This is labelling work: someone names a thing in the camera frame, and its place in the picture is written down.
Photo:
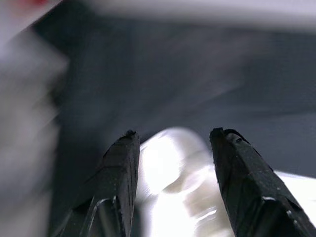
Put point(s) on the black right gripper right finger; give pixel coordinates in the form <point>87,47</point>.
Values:
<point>247,185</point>

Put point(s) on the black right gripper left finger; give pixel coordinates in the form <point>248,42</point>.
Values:
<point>111,185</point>

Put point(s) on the white plastic table leg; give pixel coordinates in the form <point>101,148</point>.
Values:
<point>172,160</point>

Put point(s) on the black tablecloth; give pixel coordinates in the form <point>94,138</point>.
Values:
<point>172,74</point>

